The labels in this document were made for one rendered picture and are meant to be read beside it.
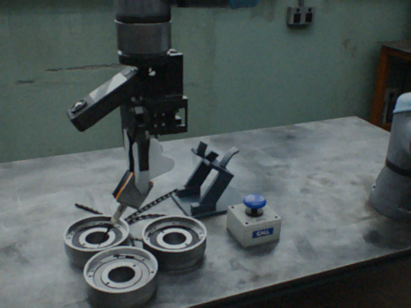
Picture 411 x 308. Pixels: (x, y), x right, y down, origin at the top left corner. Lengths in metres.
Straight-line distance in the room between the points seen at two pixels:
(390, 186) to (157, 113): 0.49
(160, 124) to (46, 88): 1.66
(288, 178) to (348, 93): 1.98
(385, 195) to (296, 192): 0.17
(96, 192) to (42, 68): 1.36
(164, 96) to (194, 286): 0.29
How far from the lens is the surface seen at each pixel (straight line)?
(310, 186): 1.04
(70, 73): 2.31
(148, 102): 0.65
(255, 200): 0.81
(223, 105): 2.57
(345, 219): 0.93
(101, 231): 0.82
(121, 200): 0.72
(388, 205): 0.96
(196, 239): 0.78
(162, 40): 0.64
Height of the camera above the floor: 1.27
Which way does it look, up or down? 24 degrees down
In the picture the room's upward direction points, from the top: 1 degrees clockwise
